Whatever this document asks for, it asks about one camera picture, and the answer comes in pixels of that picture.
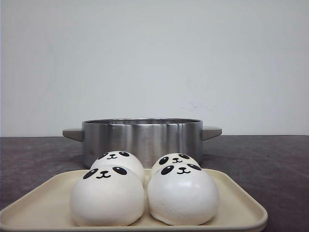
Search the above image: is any cream panda bun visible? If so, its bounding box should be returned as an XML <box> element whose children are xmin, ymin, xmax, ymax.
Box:
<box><xmin>150</xmin><ymin>153</ymin><xmax>200</xmax><ymax>178</ymax></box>

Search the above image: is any beige rectangular tray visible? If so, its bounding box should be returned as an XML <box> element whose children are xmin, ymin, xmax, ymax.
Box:
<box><xmin>0</xmin><ymin>169</ymin><xmax>268</xmax><ymax>232</ymax></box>

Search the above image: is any stainless steel steamer pot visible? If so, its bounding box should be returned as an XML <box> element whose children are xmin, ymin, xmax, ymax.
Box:
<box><xmin>62</xmin><ymin>118</ymin><xmax>222</xmax><ymax>168</ymax></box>

